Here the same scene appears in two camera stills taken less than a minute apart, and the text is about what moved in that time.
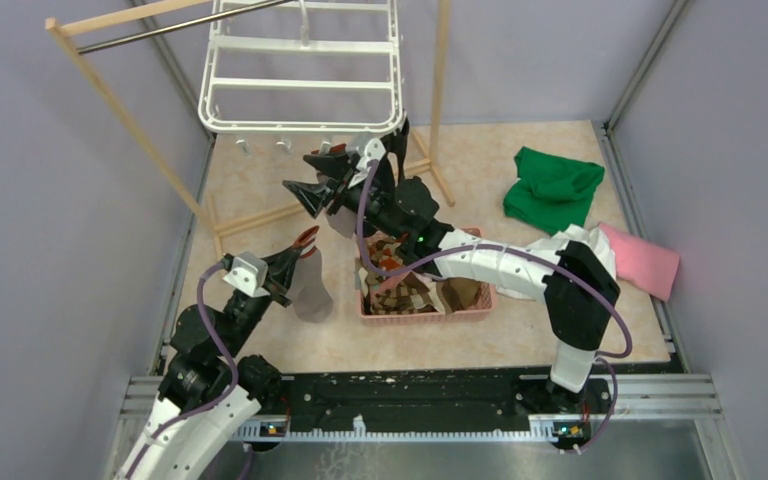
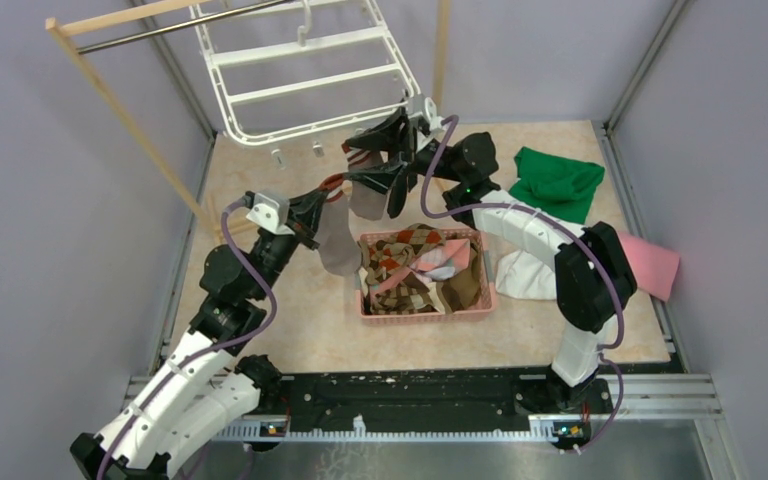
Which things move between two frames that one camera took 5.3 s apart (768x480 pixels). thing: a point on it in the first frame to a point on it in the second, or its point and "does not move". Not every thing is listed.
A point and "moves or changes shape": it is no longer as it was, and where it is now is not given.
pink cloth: x=643 y=262 does not move
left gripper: x=282 y=266 to x=304 y=214
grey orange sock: x=313 y=302 to x=337 y=239
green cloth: x=551 y=193 does not move
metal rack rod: x=120 y=40 does not move
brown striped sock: x=457 y=294 does not move
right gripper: x=334 y=168 to x=385 y=137
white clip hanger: x=328 y=67 moves or changes shape
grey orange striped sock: x=341 y=218 moves or changes shape
